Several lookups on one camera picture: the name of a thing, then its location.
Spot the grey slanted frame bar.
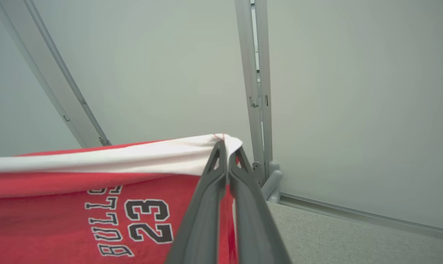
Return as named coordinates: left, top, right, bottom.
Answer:
left=0, top=0, right=112, bottom=148

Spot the grey fabric sofa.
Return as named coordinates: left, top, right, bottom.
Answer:
left=267, top=201, right=443, bottom=264

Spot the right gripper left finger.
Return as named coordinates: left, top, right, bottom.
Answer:
left=165, top=140, right=228, bottom=264

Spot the red basketball jersey number 23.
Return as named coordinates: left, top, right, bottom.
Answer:
left=0, top=133, right=244, bottom=264

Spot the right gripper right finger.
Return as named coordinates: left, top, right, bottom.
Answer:
left=227, top=146, right=292, bottom=264

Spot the grey partition bottom rail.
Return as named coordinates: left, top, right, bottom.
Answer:
left=279, top=193, right=443, bottom=241

